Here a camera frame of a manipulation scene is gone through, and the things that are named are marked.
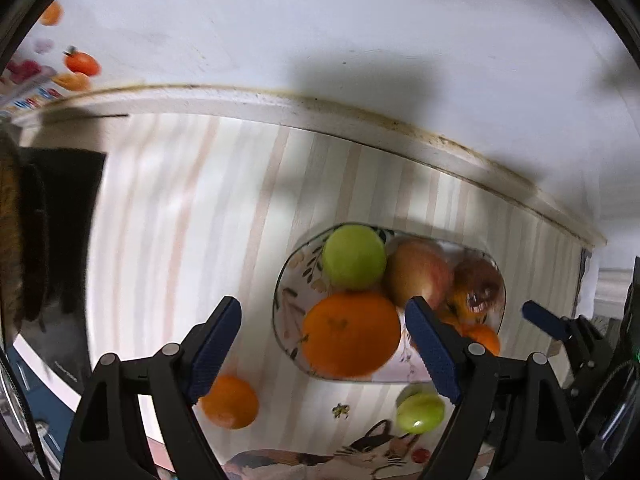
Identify colourful wall stickers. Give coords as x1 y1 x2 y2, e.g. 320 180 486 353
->
1 0 102 116

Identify brown passion fruit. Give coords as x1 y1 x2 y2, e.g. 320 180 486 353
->
435 304 464 335

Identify striped cat-print table mat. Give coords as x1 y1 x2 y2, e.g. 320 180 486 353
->
22 114 584 479

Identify green apple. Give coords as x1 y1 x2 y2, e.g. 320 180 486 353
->
396 392 446 434
322 224 386 290

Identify green apple front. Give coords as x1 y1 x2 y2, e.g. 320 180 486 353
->
396 392 446 434

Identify dark red shiny apple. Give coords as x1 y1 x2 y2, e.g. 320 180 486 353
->
446 258 506 324

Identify red-yellow apple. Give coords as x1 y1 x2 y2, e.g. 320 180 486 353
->
383 240 454 310

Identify folded white cloth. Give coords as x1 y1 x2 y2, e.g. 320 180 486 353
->
576 248 600 320

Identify green apple back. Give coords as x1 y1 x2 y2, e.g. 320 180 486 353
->
322 224 386 290

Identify blue cabinet drawer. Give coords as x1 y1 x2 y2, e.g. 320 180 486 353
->
6 340 80 479

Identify black induction cooktop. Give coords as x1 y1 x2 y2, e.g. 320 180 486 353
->
20 148 105 393

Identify floral oval ceramic plate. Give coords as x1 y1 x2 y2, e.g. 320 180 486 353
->
271 222 506 382

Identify small orange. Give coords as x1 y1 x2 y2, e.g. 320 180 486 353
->
198 375 259 430
462 324 501 356

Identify large orange front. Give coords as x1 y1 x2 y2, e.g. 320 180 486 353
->
300 292 401 379

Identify red cherry tomato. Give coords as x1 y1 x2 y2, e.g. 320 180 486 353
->
411 448 431 465

